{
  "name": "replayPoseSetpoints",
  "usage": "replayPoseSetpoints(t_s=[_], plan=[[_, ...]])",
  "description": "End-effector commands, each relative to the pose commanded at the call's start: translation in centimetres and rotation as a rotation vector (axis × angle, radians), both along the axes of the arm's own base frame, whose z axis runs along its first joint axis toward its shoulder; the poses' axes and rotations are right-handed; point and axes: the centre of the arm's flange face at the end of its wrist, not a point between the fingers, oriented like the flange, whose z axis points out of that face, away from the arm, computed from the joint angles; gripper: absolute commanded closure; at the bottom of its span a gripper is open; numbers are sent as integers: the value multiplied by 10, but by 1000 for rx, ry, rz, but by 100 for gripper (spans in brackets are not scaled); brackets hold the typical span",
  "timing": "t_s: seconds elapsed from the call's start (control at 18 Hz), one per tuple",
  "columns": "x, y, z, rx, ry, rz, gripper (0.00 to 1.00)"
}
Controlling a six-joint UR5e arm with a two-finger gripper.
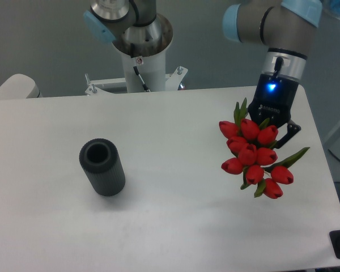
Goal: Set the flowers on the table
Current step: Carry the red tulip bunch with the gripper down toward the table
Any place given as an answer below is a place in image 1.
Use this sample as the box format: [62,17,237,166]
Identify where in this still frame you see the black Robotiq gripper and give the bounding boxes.
[248,74,301,149]

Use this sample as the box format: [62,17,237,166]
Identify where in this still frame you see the red tulip bouquet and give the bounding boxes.
[219,99,309,199]

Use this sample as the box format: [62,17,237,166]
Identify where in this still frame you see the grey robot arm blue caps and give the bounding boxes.
[83,1,322,148]

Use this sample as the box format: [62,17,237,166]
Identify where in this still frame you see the black ribbed cylindrical vase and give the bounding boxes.
[79,138,125,197]

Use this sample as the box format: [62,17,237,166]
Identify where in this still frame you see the white chair back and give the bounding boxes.
[0,74,43,100]

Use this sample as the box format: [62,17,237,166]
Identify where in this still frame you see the white pedestal base brackets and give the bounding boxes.
[84,66,188,96]

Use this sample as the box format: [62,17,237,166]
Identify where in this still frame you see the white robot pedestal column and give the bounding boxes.
[111,14,174,93]

